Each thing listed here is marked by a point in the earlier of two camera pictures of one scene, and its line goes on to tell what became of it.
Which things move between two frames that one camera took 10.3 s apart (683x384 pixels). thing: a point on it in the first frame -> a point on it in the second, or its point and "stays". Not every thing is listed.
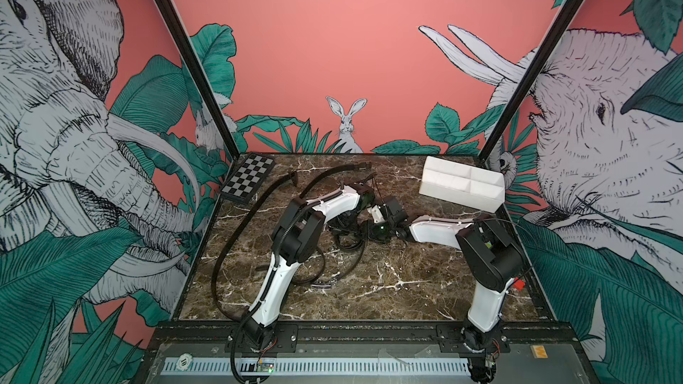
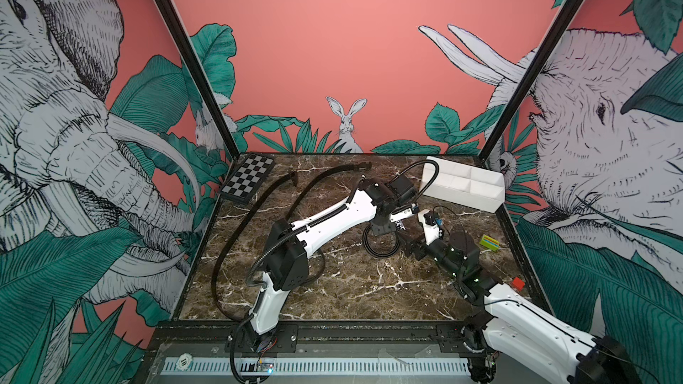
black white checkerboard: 245,182 stays
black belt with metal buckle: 366,243 -> 431,183
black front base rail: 365,338 stays
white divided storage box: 477,188 stays
